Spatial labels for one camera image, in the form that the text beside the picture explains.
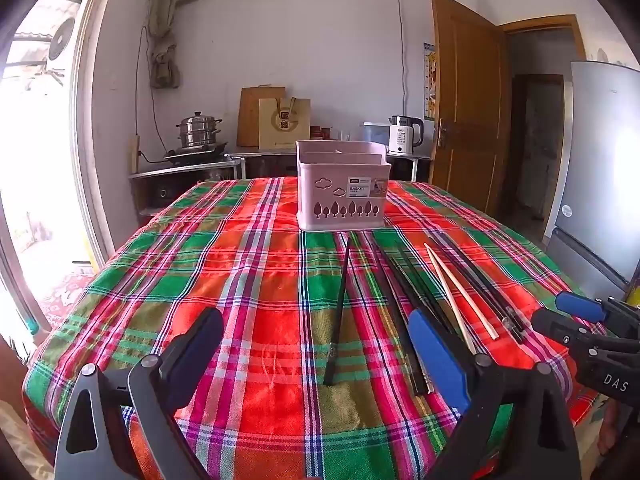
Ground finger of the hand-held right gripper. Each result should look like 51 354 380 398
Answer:
531 308 640 357
554 291 640 338

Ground tan paper bag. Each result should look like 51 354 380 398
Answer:
258 97 311 151

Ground steel kitchen table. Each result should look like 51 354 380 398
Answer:
225 147 433 183

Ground black induction cooker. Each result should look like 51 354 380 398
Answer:
164 142 228 167

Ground brown wooden door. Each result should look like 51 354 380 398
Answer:
430 0 513 216

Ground steel steamer pot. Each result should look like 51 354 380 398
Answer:
176 111 223 150

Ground wooden chopstick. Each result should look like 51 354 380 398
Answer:
434 255 500 341
424 243 477 355

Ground clear plastic storage box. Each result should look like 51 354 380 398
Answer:
362 121 391 147

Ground colourful wall poster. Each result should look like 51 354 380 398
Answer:
422 42 437 121

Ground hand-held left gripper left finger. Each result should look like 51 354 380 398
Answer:
54 307 224 480

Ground tied beige curtain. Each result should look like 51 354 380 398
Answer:
147 0 182 90

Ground plaid tablecloth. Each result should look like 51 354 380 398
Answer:
21 176 608 480

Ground white electric kettle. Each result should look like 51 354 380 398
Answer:
387 115 425 157

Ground wooden cutting board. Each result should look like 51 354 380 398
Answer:
236 86 287 148

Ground brown door frame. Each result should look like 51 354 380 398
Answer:
500 14 587 241

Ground black chopsticks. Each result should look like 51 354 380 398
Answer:
427 236 520 345

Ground red patterned mat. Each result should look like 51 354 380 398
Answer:
39 270 103 332

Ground steel side shelf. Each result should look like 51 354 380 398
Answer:
129 159 242 216

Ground silver refrigerator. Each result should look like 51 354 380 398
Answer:
546 61 640 306

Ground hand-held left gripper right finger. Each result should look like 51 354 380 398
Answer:
407 308 583 480

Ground air conditioner cable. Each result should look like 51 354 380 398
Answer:
396 0 408 117

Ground thin black wall cable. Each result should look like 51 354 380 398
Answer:
135 25 172 163

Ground pink plastic utensil basket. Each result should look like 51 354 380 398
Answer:
295 140 392 233

